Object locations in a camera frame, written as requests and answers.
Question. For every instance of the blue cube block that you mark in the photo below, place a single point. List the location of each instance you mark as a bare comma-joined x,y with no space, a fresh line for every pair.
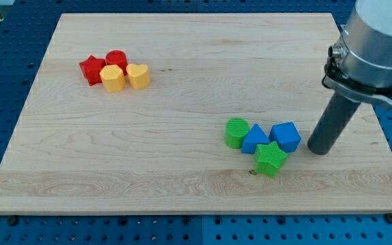
286,135

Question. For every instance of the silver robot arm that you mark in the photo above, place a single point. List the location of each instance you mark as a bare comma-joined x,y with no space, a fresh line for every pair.
359,64

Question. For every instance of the yellow hexagon block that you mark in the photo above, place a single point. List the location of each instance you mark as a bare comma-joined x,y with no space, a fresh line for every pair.
113,78

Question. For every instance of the red cylinder block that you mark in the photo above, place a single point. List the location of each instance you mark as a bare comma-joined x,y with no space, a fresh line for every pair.
119,58

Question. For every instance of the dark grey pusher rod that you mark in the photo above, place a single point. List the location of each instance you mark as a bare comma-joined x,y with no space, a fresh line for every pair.
331,124

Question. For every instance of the green cylinder block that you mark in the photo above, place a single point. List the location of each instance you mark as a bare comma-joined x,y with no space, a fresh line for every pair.
236,129

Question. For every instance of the yellow heart block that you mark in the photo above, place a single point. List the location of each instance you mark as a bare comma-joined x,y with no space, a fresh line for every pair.
139,75

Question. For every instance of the light wooden board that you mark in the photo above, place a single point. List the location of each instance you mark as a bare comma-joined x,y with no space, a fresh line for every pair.
81,150

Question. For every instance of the red star block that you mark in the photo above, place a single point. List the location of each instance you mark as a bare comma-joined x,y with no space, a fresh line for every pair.
91,68

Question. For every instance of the blue triangle block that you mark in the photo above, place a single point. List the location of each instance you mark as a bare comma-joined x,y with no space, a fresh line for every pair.
254,137

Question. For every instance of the green star block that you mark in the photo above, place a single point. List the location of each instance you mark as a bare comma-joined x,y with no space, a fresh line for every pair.
269,158

